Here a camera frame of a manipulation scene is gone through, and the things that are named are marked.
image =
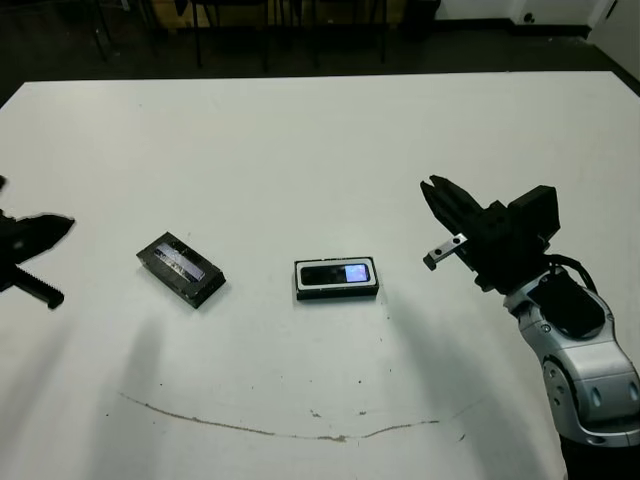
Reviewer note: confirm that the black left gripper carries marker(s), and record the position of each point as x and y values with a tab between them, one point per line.
7	240

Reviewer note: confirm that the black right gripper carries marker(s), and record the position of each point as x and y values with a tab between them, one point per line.
500	255

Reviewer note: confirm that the black box lid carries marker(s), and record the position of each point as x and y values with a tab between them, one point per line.
180	270

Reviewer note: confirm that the black phone-like camera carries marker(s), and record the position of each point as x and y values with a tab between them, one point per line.
325	274

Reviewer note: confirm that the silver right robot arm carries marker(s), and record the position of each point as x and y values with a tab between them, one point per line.
590	370

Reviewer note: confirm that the black box with white insert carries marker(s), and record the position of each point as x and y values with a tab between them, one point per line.
335	293

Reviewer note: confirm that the dark waste bin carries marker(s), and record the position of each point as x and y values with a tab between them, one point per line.
420	20

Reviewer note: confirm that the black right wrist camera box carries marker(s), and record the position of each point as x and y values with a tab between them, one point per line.
535	210

